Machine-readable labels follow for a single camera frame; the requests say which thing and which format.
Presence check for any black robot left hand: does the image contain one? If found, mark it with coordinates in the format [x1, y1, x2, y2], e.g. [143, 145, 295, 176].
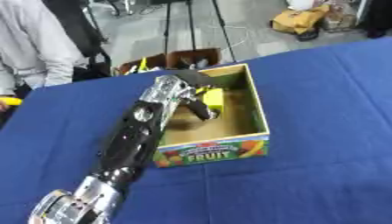
[172, 69, 224, 121]

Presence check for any yellow block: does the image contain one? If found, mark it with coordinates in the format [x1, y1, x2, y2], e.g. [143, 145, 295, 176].
[196, 87, 227, 113]

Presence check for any brown cardboard box with items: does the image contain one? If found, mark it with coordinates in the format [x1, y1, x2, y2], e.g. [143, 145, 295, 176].
[117, 47, 224, 75]

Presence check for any cardboard box with fruit print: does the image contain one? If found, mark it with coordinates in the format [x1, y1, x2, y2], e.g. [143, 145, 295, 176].
[151, 63, 273, 169]

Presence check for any black tripod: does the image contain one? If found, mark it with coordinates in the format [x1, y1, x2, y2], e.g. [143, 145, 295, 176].
[160, 0, 239, 64]

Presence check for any yellow bag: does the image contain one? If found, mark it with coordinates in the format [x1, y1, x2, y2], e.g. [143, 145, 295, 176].
[269, 3, 333, 36]

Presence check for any person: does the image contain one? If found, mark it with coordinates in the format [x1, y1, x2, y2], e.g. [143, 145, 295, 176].
[0, 0, 89, 97]

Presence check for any yellow object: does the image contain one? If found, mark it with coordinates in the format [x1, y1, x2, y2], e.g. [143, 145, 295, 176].
[0, 97, 25, 107]

